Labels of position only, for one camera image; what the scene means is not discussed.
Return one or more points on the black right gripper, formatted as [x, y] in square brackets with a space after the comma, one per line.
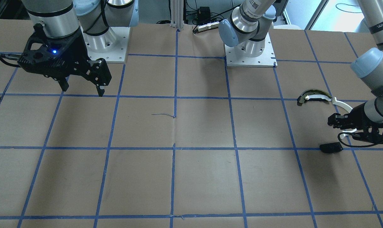
[79, 54]

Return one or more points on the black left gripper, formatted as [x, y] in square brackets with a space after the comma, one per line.
[358, 114]

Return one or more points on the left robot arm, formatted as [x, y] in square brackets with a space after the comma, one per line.
[250, 22]

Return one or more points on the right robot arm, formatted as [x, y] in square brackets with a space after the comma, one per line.
[94, 17]

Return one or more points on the white curved plastic arc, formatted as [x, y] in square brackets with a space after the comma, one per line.
[348, 108]

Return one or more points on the small black plastic plate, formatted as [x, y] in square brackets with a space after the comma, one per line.
[330, 148]

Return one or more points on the dark green brake shoe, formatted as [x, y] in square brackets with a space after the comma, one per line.
[313, 94]

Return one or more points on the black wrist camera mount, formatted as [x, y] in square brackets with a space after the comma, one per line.
[373, 135]

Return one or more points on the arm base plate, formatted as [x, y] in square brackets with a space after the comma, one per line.
[111, 46]
[251, 54]

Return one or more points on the aluminium frame post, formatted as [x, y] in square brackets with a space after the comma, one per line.
[176, 14]

